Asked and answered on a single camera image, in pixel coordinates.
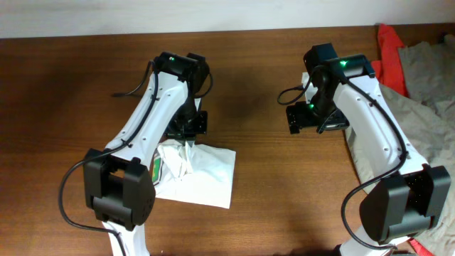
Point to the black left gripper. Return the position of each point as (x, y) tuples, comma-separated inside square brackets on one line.
[(188, 129)]

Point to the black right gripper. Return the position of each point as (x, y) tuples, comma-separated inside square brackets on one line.
[(296, 116)]

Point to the white t-shirt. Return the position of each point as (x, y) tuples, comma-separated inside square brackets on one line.
[(198, 174)]

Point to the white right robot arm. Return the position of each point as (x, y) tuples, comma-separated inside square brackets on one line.
[(407, 194)]

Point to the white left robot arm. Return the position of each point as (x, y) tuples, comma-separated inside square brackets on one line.
[(119, 187)]

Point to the red garment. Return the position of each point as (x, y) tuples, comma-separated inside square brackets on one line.
[(388, 69)]

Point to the grey-beige garment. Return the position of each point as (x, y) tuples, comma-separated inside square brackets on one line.
[(426, 116)]

